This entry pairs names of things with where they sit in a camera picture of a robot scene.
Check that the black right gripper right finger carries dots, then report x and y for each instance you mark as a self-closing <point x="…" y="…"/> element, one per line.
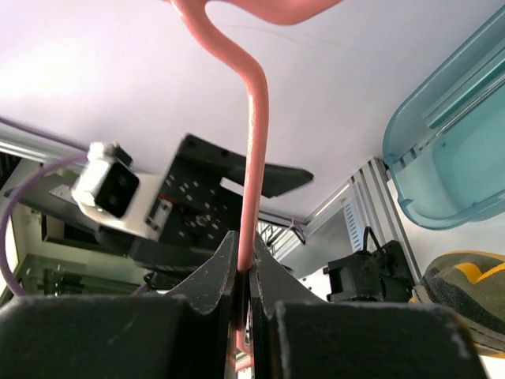
<point x="270" y="282"/>

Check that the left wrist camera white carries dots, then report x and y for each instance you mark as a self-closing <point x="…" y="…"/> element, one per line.
<point x="109" y="192"/>

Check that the teal plastic bin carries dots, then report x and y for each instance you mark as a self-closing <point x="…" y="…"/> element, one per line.
<point x="444" y="145"/>

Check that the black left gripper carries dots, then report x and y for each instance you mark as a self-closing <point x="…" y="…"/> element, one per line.
<point x="189" y="213"/>

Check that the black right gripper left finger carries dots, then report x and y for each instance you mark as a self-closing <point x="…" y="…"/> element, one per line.
<point x="212" y="282"/>

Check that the camouflage trousers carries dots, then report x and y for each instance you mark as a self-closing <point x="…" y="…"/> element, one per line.
<point x="471" y="284"/>

